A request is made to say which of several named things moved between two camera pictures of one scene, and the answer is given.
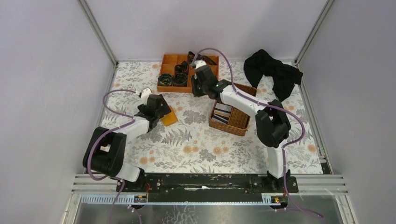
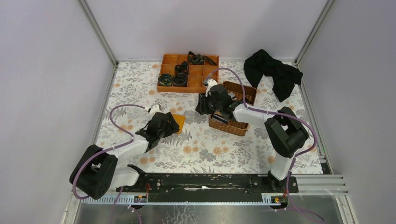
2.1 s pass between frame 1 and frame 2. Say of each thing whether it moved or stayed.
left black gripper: moved
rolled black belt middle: stayed
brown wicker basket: stayed
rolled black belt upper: stayed
